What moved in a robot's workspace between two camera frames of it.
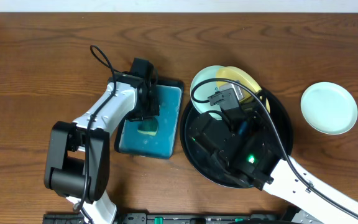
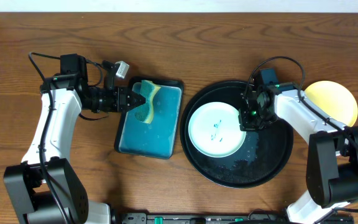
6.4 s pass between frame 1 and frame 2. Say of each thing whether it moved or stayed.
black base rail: stayed
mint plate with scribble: moved
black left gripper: moved
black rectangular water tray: stayed
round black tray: stayed
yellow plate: moved
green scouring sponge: moved
